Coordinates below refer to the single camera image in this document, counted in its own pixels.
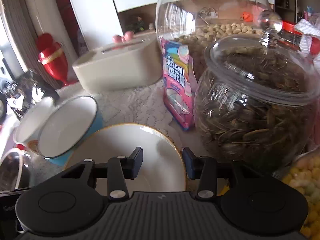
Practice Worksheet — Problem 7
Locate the cream bowl yellow rim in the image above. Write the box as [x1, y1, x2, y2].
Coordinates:
[64, 124, 187, 193]

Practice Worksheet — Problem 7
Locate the blue enamel bowl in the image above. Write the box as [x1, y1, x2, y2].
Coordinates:
[37, 96, 103, 166]

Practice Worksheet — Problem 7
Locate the white bowl orange logo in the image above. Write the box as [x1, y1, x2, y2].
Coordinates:
[13, 96, 55, 154]

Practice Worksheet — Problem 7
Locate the stainless steel bowl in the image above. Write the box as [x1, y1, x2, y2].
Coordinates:
[0, 148, 32, 191]

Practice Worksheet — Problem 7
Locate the white lace tablecloth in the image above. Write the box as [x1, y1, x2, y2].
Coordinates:
[34, 81, 207, 191]

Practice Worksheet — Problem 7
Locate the glass sunflower seed jar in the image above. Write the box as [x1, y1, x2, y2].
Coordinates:
[194, 10, 319, 171]

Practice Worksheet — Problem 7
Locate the green candy dispenser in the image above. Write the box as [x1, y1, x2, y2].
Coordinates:
[281, 150, 319, 239]

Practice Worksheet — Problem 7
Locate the beige tissue box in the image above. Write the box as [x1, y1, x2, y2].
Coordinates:
[73, 33, 162, 94]

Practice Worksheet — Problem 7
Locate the pink marshmallow bag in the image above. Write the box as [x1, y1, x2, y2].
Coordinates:
[160, 38, 197, 131]

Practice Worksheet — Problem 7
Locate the black tea package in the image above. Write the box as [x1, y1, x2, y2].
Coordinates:
[2, 70, 60, 121]

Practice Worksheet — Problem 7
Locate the red lidded jar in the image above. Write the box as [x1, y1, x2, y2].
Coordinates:
[36, 33, 72, 86]

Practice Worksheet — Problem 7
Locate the pink bow ornament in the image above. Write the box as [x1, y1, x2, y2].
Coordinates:
[112, 31, 135, 43]

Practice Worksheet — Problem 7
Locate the large glass peanut jar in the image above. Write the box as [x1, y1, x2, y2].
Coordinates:
[156, 0, 271, 79]

